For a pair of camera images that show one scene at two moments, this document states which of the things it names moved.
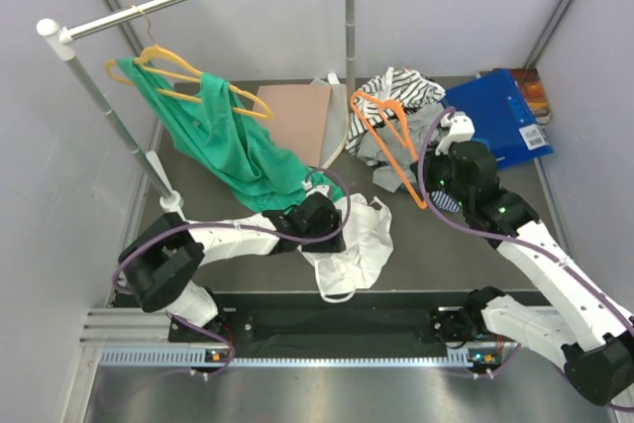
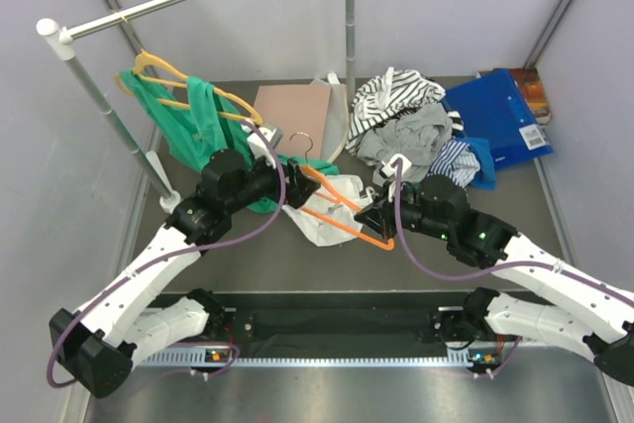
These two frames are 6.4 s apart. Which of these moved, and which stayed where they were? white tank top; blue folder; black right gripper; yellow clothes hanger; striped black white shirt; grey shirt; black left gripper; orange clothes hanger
Moved: yellow clothes hanger; white tank top; orange clothes hanger; black right gripper; black left gripper
Stayed: striped black white shirt; grey shirt; blue folder
